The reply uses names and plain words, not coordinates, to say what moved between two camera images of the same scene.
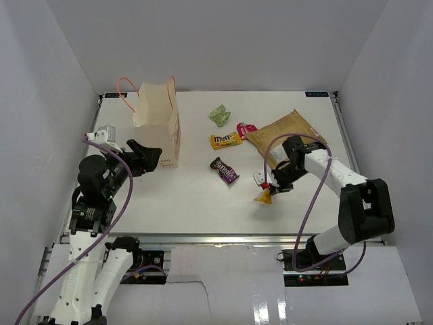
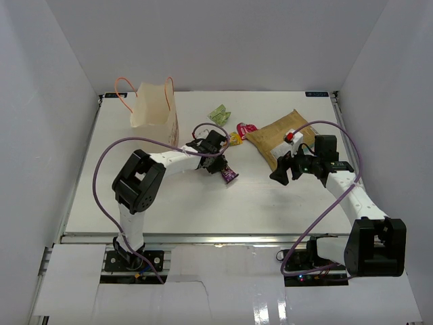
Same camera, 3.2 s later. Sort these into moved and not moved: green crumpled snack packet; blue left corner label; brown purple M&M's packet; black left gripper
Moved: black left gripper
Not moved: brown purple M&M's packet; green crumpled snack packet; blue left corner label
